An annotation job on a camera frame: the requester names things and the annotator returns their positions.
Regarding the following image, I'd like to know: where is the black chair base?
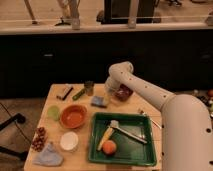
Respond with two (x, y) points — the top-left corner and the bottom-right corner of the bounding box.
(0, 103), (31, 161)

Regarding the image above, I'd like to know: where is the blue sponge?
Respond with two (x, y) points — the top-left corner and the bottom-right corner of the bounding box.
(91, 96), (108, 108)

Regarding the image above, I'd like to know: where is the dark metal cup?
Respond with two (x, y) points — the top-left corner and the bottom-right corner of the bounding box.
(84, 81), (94, 96)

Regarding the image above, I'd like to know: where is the dark red bowl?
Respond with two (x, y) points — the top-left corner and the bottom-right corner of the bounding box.
(115, 84), (133, 102)

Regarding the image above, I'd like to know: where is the red grapes bunch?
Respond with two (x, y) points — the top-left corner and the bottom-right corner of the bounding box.
(31, 127), (46, 152)

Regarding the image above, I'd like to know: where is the light green small cup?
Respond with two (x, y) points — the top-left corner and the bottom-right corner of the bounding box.
(47, 105), (60, 121)

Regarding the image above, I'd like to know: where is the green marker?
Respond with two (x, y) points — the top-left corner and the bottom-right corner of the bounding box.
(72, 88), (85, 101)

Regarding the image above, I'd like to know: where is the green plastic tray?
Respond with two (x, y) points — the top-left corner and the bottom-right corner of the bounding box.
(88, 112), (157, 166)

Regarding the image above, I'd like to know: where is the white paper cup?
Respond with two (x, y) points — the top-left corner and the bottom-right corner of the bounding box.
(60, 131), (79, 152)

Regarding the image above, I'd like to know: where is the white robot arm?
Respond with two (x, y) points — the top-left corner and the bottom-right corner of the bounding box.
(105, 62), (213, 171)

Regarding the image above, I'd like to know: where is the light blue cloth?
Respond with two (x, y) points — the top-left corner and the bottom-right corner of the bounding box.
(33, 142), (63, 167)

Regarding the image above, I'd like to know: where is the orange bowl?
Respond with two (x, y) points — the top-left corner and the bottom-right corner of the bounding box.
(60, 105), (87, 129)

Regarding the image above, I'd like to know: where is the orange fruit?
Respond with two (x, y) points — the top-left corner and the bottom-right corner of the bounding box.
(102, 140), (117, 155)

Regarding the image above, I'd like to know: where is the wooden table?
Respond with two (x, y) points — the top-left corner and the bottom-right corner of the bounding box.
(24, 84), (162, 171)

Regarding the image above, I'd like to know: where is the grey dish brush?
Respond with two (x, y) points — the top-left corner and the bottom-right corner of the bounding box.
(110, 120), (147, 144)

